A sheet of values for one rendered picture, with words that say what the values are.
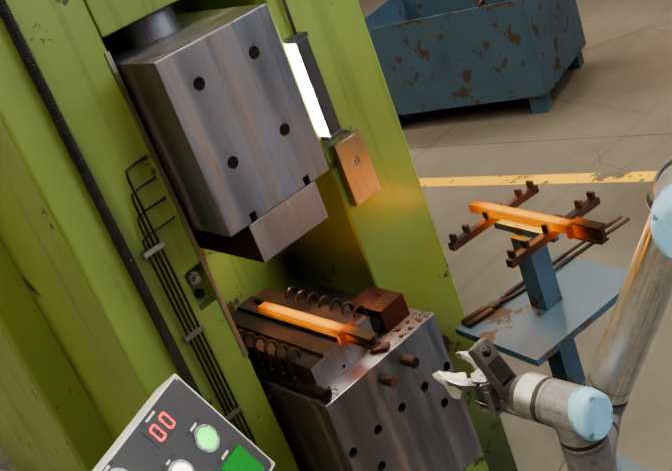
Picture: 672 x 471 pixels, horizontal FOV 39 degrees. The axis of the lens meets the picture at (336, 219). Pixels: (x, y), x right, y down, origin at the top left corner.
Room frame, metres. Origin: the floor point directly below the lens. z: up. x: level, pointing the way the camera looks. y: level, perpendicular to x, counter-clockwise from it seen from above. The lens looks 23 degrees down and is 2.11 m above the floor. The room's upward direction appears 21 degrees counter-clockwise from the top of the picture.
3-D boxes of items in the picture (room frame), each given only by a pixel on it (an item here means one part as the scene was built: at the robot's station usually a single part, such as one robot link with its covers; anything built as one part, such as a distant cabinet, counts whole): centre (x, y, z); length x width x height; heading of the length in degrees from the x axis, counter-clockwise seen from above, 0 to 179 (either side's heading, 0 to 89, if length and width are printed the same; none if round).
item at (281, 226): (2.11, 0.21, 1.32); 0.42 x 0.20 x 0.10; 34
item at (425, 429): (2.14, 0.17, 0.69); 0.56 x 0.38 x 0.45; 34
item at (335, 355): (2.11, 0.21, 0.96); 0.42 x 0.20 x 0.09; 34
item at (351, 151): (2.21, -0.09, 1.27); 0.09 x 0.02 x 0.17; 124
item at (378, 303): (2.08, -0.02, 0.95); 0.12 x 0.09 x 0.07; 34
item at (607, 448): (1.42, -0.29, 0.86); 0.12 x 0.09 x 0.12; 150
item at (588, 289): (2.12, -0.43, 0.76); 0.40 x 0.30 x 0.02; 117
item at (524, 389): (1.49, -0.23, 0.98); 0.10 x 0.05 x 0.09; 124
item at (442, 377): (1.62, -0.10, 0.97); 0.09 x 0.03 x 0.06; 51
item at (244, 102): (2.13, 0.18, 1.56); 0.42 x 0.39 x 0.40; 34
